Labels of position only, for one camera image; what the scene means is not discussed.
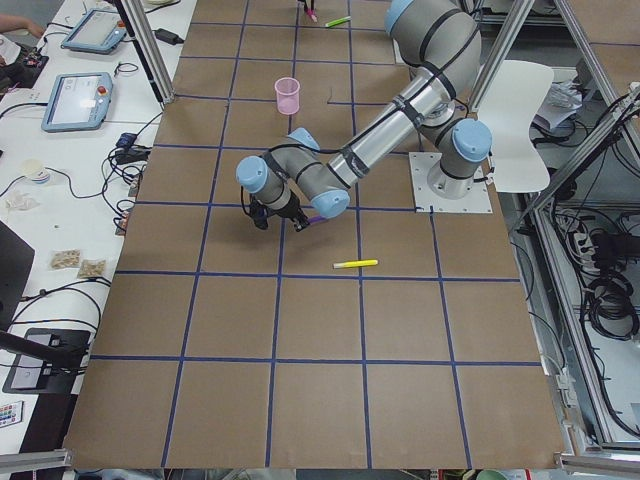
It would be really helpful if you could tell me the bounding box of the pink highlighter pen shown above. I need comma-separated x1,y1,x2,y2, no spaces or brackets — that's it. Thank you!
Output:
306,8,318,23

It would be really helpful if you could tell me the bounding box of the purple highlighter pen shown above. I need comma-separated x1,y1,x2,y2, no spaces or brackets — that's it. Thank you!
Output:
308,216,327,225

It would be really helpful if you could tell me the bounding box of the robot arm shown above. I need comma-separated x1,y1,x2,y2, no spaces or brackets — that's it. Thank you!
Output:
236,1,492,231

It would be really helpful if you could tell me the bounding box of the pink mesh cup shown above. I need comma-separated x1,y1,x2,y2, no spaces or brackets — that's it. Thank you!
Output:
274,77,300,115

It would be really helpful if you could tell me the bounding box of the green highlighter pen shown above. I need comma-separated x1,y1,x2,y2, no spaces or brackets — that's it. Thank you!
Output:
324,16,351,28

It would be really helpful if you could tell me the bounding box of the yellow highlighter pen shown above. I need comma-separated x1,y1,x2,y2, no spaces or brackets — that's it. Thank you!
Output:
332,259,379,269

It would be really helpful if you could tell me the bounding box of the black power adapter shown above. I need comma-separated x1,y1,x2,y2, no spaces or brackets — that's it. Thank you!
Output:
154,28,184,45

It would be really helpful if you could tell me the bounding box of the teach pendant tablet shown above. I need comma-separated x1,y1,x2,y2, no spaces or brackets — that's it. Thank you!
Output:
61,9,127,55
41,72,113,133

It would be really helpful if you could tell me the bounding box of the white plastic chair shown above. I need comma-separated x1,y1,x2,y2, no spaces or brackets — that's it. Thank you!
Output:
478,60,554,193

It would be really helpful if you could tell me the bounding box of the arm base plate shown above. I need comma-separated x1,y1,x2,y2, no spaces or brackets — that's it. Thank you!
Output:
409,152,493,214

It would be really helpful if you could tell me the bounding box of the aluminium frame post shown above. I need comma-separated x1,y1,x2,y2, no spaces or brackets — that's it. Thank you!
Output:
114,0,175,105

